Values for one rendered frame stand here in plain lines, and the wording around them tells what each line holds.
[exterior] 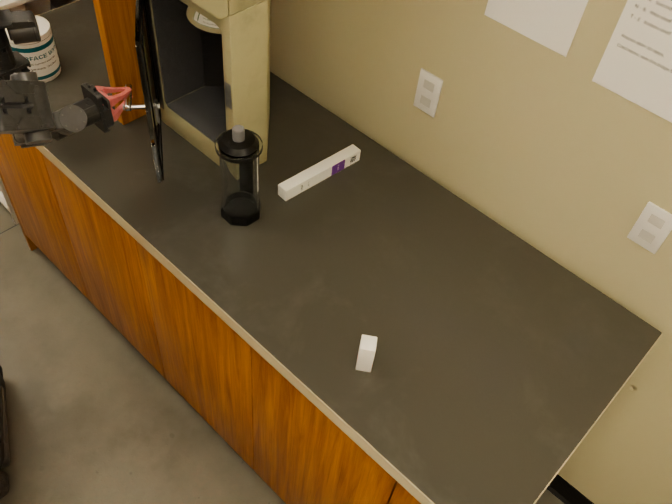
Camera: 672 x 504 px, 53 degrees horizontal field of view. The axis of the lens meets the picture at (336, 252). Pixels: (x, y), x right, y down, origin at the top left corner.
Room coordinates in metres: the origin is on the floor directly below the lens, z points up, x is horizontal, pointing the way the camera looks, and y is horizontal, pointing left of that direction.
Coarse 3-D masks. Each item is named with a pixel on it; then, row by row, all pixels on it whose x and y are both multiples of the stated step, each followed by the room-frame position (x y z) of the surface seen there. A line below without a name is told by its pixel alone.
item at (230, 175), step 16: (224, 160) 1.12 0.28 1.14; (256, 160) 1.14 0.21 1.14; (224, 176) 1.12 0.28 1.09; (240, 176) 1.11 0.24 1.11; (256, 176) 1.14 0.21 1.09; (224, 192) 1.12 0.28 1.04; (240, 192) 1.11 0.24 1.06; (256, 192) 1.14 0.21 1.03; (224, 208) 1.12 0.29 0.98; (240, 208) 1.11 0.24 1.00; (256, 208) 1.14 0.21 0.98
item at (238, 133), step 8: (232, 128) 1.15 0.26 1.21; (240, 128) 1.15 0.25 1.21; (224, 136) 1.16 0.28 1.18; (232, 136) 1.15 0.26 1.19; (240, 136) 1.14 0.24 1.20; (248, 136) 1.17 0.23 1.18; (224, 144) 1.13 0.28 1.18; (232, 144) 1.13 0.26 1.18; (240, 144) 1.14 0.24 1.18; (248, 144) 1.14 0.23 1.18; (256, 144) 1.15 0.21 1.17; (224, 152) 1.12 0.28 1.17; (232, 152) 1.11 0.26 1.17; (240, 152) 1.12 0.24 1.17; (248, 152) 1.12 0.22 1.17
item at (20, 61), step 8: (8, 48) 1.29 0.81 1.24; (0, 56) 1.27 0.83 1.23; (8, 56) 1.29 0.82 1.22; (16, 56) 1.33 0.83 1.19; (0, 64) 1.27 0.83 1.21; (8, 64) 1.28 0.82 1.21; (16, 64) 1.30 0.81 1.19; (24, 64) 1.31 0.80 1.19; (0, 72) 1.26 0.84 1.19; (8, 72) 1.27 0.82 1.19
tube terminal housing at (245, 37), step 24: (240, 0) 1.29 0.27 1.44; (264, 0) 1.35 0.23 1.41; (216, 24) 1.30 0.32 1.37; (240, 24) 1.29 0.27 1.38; (264, 24) 1.35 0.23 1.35; (240, 48) 1.29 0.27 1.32; (264, 48) 1.35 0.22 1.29; (240, 72) 1.29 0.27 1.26; (264, 72) 1.35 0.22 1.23; (240, 96) 1.29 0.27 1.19; (264, 96) 1.35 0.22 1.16; (168, 120) 1.44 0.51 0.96; (240, 120) 1.29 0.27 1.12; (264, 120) 1.35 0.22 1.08; (192, 144) 1.38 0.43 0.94; (264, 144) 1.35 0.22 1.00
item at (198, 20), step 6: (186, 12) 1.41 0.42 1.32; (192, 12) 1.39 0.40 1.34; (192, 18) 1.38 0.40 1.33; (198, 18) 1.37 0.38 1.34; (204, 18) 1.36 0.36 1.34; (198, 24) 1.36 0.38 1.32; (204, 24) 1.36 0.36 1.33; (210, 24) 1.35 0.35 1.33; (204, 30) 1.35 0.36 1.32; (210, 30) 1.35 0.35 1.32; (216, 30) 1.35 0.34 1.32
